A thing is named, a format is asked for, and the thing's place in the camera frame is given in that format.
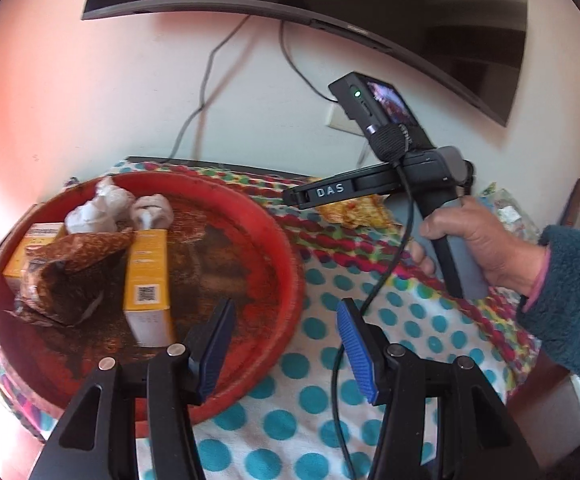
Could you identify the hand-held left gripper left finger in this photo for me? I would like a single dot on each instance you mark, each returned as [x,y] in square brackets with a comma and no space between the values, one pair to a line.
[214,355]

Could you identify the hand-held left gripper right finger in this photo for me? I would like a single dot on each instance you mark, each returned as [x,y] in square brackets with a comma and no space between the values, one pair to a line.
[357,355]

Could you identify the yellow gold snack packet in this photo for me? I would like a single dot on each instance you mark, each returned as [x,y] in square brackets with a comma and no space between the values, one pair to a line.
[355,210]

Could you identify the red round tray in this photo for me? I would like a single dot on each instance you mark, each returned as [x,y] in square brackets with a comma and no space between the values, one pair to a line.
[250,260]

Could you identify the yellow and white box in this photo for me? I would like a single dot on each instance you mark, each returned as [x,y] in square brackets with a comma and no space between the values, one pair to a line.
[147,270]

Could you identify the white sock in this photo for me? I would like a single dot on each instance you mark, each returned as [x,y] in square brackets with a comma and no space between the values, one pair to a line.
[112,197]
[152,210]

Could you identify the brown speckled snack packet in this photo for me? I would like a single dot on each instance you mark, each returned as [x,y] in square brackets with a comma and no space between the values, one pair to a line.
[69,280]

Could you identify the yellow box with smiling face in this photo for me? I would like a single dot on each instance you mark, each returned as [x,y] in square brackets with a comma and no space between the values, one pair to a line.
[29,250]

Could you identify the person's right forearm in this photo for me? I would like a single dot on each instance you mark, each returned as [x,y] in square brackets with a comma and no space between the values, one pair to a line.
[570,300]

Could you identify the person's right hand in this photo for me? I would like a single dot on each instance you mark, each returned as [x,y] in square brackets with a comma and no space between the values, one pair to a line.
[500,250]

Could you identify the colourful polka dot cloth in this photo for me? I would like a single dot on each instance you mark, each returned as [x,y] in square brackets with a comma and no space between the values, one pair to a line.
[295,410]

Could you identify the white wall socket plate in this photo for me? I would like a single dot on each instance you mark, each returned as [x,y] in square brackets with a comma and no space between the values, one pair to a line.
[340,120]

